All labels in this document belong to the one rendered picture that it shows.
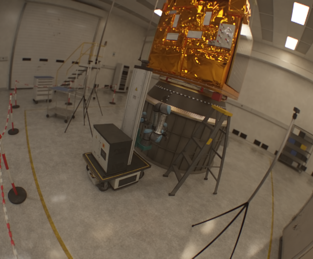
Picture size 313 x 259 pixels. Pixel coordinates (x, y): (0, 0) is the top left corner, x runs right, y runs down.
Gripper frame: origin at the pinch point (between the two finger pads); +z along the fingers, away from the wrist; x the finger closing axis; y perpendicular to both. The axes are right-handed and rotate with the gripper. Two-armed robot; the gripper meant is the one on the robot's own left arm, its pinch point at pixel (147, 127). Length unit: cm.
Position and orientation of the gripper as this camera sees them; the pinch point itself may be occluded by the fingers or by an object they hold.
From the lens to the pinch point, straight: 277.7
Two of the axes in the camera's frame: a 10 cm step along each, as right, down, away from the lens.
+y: 7.8, -4.0, 4.8
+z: 1.5, 8.7, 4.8
